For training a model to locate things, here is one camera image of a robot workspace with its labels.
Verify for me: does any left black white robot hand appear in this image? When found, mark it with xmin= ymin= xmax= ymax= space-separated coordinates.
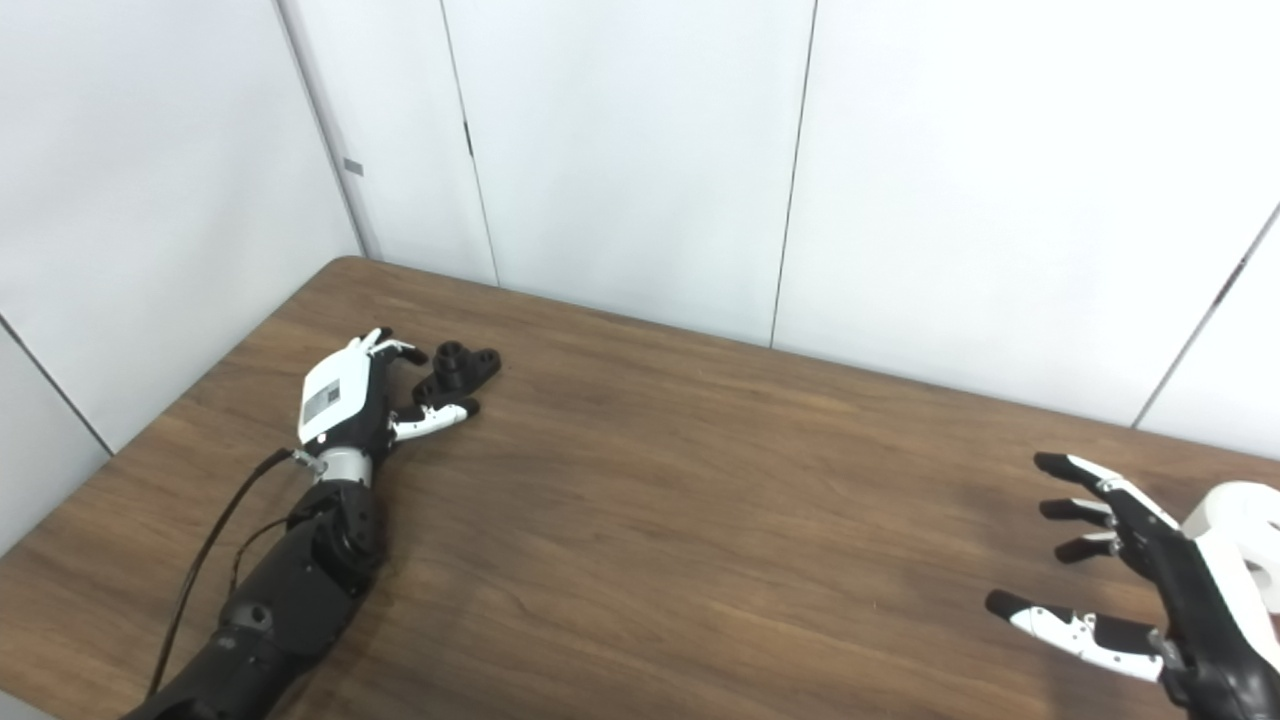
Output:
xmin=298 ymin=328 xmax=481 ymax=457

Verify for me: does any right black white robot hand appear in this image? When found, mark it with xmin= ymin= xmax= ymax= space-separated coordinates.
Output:
xmin=985 ymin=452 xmax=1280 ymax=720

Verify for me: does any round white plastic piece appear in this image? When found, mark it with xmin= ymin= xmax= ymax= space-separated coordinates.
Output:
xmin=1182 ymin=482 xmax=1280 ymax=616

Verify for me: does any black plastic holder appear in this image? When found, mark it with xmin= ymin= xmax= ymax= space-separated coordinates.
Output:
xmin=413 ymin=341 xmax=502 ymax=406

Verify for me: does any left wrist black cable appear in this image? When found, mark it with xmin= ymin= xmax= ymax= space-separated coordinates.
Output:
xmin=145 ymin=448 xmax=326 ymax=701

